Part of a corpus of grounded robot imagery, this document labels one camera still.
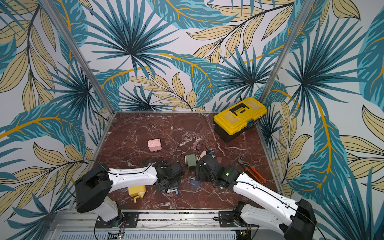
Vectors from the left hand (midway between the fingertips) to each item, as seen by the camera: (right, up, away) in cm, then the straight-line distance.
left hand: (172, 186), depth 83 cm
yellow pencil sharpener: (-18, 0, -5) cm, 18 cm away
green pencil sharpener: (+11, +13, +7) cm, 19 cm away
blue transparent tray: (+13, +1, +3) cm, 13 cm away
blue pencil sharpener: (+1, -1, -3) cm, 3 cm away
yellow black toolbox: (+39, +38, +10) cm, 55 cm away
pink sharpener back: (-13, +22, +11) cm, 28 cm away
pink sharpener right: (+18, +16, +9) cm, 26 cm away
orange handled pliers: (+47, +7, +7) cm, 48 cm away
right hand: (+16, +9, -6) cm, 19 cm away
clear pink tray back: (+13, +20, +19) cm, 30 cm away
